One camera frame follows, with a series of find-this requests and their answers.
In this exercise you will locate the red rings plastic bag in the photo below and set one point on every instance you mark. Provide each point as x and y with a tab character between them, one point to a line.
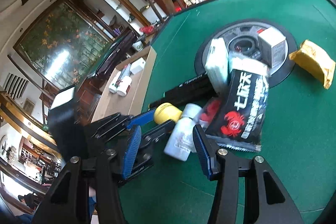
211	109

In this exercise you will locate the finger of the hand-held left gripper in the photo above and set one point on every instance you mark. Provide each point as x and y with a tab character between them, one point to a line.
141	116
160	132

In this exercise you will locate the black pen green tip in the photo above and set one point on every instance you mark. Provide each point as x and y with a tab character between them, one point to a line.
191	79

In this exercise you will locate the red narrow box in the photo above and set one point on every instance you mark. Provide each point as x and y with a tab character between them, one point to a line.
126	71

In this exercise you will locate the teal and white packet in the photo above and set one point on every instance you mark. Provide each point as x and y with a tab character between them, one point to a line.
216	64

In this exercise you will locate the white bottle red label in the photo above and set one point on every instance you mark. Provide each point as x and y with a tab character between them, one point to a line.
179	140

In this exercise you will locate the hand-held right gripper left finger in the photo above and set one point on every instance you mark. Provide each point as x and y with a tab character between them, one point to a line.
131	155

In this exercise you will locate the brown cardboard box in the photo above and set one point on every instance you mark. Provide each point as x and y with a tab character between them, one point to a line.
131	103

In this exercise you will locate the white bottle green label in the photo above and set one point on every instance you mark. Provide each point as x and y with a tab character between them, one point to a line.
114	83

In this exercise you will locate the yellow round jar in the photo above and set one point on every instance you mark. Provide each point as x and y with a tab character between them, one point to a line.
166	112

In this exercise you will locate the flower garden wall mural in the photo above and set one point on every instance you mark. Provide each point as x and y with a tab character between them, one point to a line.
57	40

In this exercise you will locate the small white bottle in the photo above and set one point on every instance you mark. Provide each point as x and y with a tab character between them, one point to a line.
124	86

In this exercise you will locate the round mahjong table control panel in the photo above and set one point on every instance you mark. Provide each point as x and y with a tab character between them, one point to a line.
236	32

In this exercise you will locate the folding green mahjong table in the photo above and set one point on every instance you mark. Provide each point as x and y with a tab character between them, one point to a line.
115	56

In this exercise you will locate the black long case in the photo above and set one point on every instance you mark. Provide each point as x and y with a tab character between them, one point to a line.
189	94

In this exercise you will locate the black crab print packet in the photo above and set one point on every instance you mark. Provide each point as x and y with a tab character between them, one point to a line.
244	108

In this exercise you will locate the white charger plug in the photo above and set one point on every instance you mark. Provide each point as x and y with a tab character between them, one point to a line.
137	66

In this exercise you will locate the yellow packet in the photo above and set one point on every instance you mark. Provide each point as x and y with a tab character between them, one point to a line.
312	61

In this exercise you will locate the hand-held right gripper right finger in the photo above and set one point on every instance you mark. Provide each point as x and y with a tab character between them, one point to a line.
200	153

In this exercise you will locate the small white grey carton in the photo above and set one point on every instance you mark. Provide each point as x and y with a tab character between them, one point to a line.
270	43

